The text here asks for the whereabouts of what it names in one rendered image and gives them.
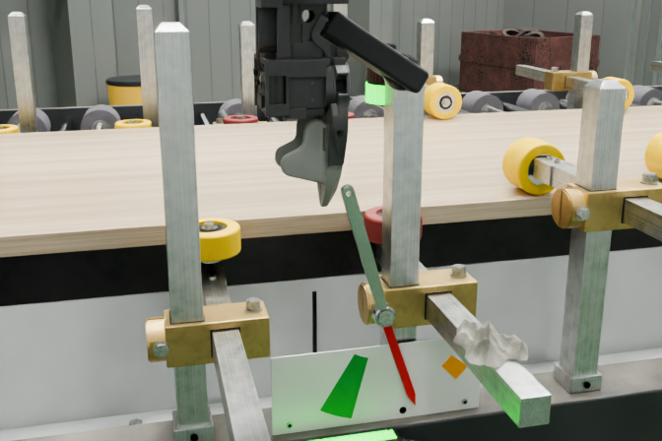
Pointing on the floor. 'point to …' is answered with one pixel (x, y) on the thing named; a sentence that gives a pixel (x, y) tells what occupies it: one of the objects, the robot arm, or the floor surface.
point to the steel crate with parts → (562, 41)
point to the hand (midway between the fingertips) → (331, 193)
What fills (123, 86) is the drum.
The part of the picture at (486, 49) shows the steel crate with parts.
